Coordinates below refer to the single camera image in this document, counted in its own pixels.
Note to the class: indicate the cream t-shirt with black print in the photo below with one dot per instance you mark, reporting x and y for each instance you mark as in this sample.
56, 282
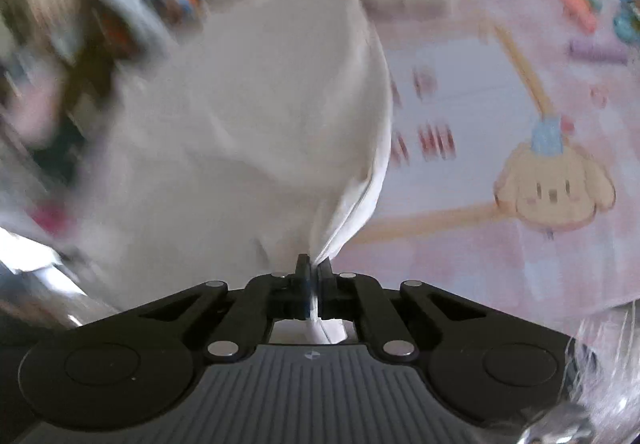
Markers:
250, 124

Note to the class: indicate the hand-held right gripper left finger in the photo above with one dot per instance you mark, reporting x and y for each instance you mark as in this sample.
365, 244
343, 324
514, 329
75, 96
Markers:
303, 291

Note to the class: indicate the orange pen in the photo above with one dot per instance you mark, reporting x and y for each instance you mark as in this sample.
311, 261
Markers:
576, 3

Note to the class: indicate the teal small object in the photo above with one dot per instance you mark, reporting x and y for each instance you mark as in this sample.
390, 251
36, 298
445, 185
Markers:
627, 19

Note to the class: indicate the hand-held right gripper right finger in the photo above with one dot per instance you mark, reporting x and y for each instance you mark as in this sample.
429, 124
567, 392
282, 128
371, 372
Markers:
326, 291

